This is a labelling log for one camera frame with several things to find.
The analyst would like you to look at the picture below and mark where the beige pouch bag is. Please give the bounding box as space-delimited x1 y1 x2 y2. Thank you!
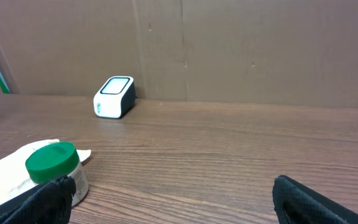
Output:
0 139 91 205

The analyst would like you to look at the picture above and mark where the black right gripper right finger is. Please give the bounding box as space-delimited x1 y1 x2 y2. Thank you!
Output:
272 175 358 224

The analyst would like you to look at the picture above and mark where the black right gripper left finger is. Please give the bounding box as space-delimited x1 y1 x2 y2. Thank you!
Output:
0 175 76 224

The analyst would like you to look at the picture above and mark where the white barcode scanner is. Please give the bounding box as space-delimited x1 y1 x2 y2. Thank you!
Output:
93 76 136 119

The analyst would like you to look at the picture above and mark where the green lid jar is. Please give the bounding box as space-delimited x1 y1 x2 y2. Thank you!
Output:
25 142 89 207

